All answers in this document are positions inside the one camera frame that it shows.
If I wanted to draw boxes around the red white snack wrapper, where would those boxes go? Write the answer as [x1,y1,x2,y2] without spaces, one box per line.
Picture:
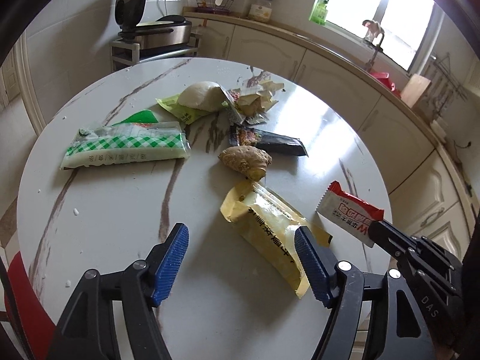
[316,180,384,248]

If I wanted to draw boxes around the yellow snack wrapper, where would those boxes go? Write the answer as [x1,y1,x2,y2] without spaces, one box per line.
[220,180,332,298]

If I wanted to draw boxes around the green checked white package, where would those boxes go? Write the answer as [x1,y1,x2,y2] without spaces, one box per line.
[60,110,191,170]

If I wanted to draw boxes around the silver kitchen faucet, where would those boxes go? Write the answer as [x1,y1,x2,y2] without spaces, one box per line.
[362,19,385,72]

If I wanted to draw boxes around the cream base cabinets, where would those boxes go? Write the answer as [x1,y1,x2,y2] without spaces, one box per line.
[184,10,479,258]

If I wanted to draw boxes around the brown ginger root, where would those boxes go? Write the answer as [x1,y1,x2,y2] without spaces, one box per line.
[218,145,272,182]

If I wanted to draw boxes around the round white marble table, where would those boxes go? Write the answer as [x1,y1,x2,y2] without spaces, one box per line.
[16,57,393,360]

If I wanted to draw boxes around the black snack wrapper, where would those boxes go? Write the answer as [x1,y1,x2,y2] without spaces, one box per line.
[229,124,308,157]

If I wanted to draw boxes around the wooden cutting board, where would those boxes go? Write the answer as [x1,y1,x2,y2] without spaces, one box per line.
[400,74,431,109]

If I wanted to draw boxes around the light green wrapper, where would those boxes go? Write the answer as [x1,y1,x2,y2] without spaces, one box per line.
[156,94,212,125]

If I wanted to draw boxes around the red basin in sink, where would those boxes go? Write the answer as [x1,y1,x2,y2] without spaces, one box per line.
[370,72,401,98]

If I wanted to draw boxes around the white steamed bun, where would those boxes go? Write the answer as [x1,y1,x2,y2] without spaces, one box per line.
[177,81,225,112]

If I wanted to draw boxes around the crumpled beige wrapper pile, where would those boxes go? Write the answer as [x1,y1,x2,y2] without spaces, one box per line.
[225,80,285,126]

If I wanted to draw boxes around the white storage shelf cart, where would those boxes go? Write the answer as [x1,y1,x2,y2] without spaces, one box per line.
[110,33,201,72]

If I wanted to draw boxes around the black silver grill appliance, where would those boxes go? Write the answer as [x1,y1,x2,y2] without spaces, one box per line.
[112,0,193,50]

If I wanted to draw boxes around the green dish soap bottle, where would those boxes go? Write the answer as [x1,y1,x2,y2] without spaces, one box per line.
[309,0,329,25]

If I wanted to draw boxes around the glass jar with yellow lid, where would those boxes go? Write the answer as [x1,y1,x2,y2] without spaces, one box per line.
[247,0,272,23]

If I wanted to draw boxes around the hanging utensil rail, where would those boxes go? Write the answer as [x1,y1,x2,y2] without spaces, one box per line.
[417,53,468,121]

